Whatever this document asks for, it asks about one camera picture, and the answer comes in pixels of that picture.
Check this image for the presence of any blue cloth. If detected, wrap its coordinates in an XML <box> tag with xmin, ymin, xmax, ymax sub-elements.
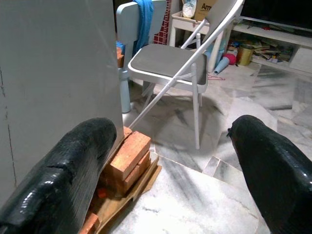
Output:
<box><xmin>133</xmin><ymin>0</ymin><xmax>155</xmax><ymax>58</ymax></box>

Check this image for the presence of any white folding chair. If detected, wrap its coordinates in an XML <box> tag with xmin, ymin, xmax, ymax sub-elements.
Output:
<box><xmin>127</xmin><ymin>0</ymin><xmax>246</xmax><ymax>151</ymax></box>

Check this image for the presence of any gold tin can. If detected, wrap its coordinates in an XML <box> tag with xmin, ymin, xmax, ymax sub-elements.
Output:
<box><xmin>236</xmin><ymin>43</ymin><xmax>255</xmax><ymax>66</ymax></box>

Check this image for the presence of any white plastic bag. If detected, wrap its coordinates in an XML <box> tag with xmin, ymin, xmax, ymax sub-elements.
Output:
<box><xmin>181</xmin><ymin>0</ymin><xmax>195</xmax><ymax>19</ymax></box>

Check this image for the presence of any white side table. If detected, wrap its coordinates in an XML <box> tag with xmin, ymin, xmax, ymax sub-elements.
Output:
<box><xmin>169</xmin><ymin>11</ymin><xmax>226</xmax><ymax>73</ymax></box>

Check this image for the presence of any light blue cone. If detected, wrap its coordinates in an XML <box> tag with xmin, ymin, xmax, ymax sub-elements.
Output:
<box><xmin>213</xmin><ymin>57</ymin><xmax>230</xmax><ymax>75</ymax></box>

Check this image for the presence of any pile of books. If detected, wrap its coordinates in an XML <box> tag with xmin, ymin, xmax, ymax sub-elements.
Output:
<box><xmin>252</xmin><ymin>40</ymin><xmax>293</xmax><ymax>64</ymax></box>

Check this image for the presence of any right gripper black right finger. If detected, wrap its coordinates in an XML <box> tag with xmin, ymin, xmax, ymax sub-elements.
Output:
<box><xmin>228</xmin><ymin>115</ymin><xmax>312</xmax><ymax>234</ymax></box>

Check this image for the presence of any pink ball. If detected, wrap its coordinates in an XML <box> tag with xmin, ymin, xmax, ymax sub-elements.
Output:
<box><xmin>223</xmin><ymin>53</ymin><xmax>237</xmax><ymax>66</ymax></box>

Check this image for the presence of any brown cardboard box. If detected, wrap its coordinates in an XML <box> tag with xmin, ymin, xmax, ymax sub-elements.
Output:
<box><xmin>194</xmin><ymin>0</ymin><xmax>219</xmax><ymax>22</ymax></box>

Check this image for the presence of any light blue child chair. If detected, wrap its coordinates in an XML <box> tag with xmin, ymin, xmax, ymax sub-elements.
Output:
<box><xmin>116</xmin><ymin>0</ymin><xmax>169</xmax><ymax>114</ymax></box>

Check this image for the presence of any white television bench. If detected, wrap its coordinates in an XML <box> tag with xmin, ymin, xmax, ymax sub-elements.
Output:
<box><xmin>231</xmin><ymin>23</ymin><xmax>312</xmax><ymax>74</ymax></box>

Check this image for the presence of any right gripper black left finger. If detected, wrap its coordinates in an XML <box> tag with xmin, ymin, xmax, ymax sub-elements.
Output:
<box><xmin>0</xmin><ymin>117</ymin><xmax>117</xmax><ymax>234</ymax></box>

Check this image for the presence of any red clay brick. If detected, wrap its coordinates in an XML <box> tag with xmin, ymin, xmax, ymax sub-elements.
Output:
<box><xmin>99</xmin><ymin>151</ymin><xmax>152</xmax><ymax>196</ymax></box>
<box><xmin>79</xmin><ymin>211</ymin><xmax>101</xmax><ymax>234</ymax></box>
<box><xmin>109</xmin><ymin>131</ymin><xmax>152</xmax><ymax>181</ymax></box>

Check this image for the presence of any black television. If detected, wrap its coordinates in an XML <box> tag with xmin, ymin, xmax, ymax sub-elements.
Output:
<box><xmin>240</xmin><ymin>0</ymin><xmax>312</xmax><ymax>31</ymax></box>

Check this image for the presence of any red checked panel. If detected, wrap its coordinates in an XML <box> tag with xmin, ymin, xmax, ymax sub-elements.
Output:
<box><xmin>153</xmin><ymin>0</ymin><xmax>172</xmax><ymax>46</ymax></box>

